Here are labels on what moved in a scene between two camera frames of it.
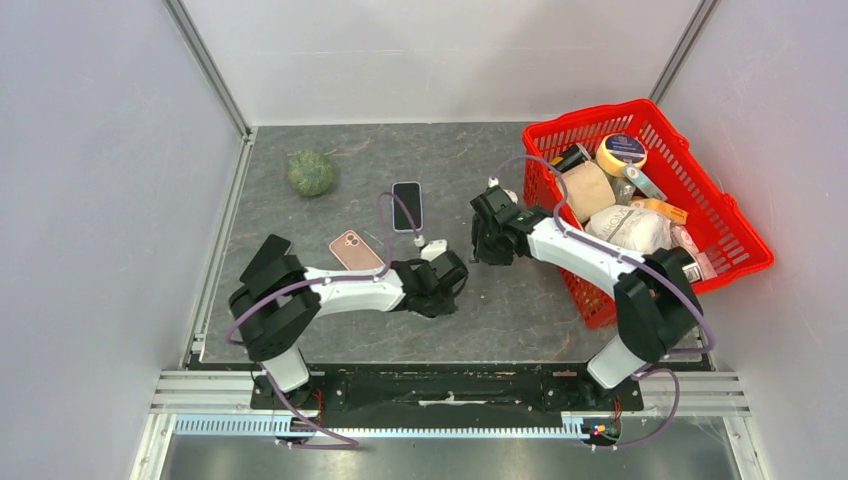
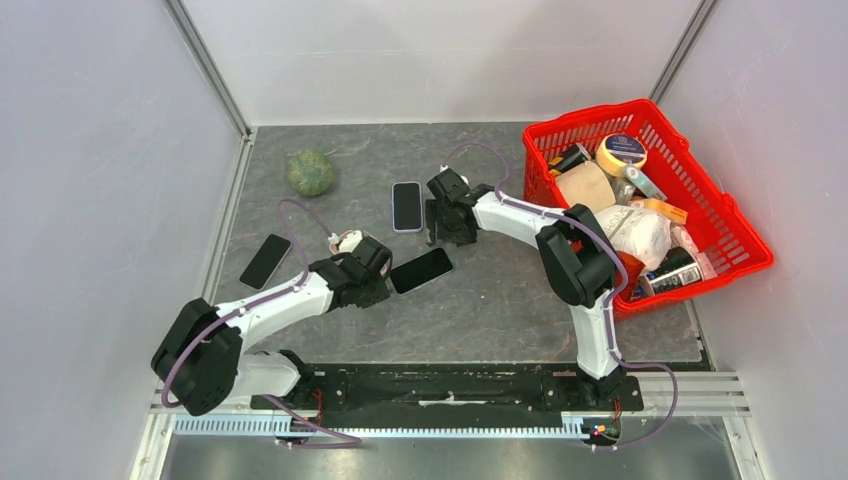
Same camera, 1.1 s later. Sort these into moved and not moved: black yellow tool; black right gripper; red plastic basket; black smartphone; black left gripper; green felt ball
Moved: black right gripper; black left gripper
Not moved: green felt ball; red plastic basket; black yellow tool; black smartphone
